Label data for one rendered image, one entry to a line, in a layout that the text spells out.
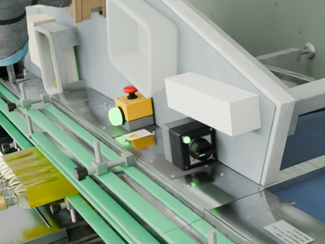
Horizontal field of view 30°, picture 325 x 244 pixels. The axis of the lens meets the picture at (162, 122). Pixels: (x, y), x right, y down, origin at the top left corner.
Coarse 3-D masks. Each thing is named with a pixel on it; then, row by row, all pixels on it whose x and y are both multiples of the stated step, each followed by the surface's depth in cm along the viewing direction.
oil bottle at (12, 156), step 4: (28, 148) 179; (32, 148) 179; (36, 148) 178; (12, 152) 177; (16, 152) 177; (20, 152) 176; (24, 152) 176; (28, 152) 176; (32, 152) 175; (36, 152) 176; (40, 152) 176; (0, 156) 175; (4, 156) 175; (8, 156) 175; (12, 156) 174; (16, 156) 174; (20, 156) 174; (24, 156) 174; (0, 160) 173; (4, 160) 172; (8, 160) 172; (12, 160) 173; (0, 164) 172
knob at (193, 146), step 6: (198, 138) 120; (204, 138) 120; (192, 144) 119; (198, 144) 118; (204, 144) 119; (210, 144) 119; (192, 150) 119; (198, 150) 118; (204, 150) 118; (210, 150) 118; (192, 156) 120; (198, 156) 117; (204, 156) 119
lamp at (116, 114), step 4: (112, 108) 146; (116, 108) 146; (120, 108) 145; (112, 112) 145; (116, 112) 145; (120, 112) 145; (112, 116) 145; (116, 116) 144; (120, 116) 145; (124, 116) 145; (112, 120) 145; (116, 120) 145; (120, 120) 145; (124, 120) 146; (116, 124) 146; (120, 124) 147
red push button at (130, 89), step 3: (126, 87) 146; (129, 87) 146; (132, 87) 145; (123, 90) 146; (126, 90) 145; (129, 90) 145; (132, 90) 145; (135, 90) 145; (129, 93) 146; (132, 93) 146; (129, 96) 147; (132, 96) 146
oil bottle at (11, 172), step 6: (30, 162) 168; (36, 162) 168; (42, 162) 167; (48, 162) 167; (12, 168) 165; (18, 168) 165; (24, 168) 164; (30, 168) 164; (36, 168) 164; (6, 174) 163; (12, 174) 162; (18, 174) 162; (6, 180) 162
